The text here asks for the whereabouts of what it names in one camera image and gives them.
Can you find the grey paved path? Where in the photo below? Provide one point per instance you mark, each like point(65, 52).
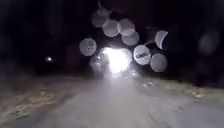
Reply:
point(116, 106)

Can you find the leaf-strewn ground verge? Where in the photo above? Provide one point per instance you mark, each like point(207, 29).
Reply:
point(186, 89)
point(30, 100)

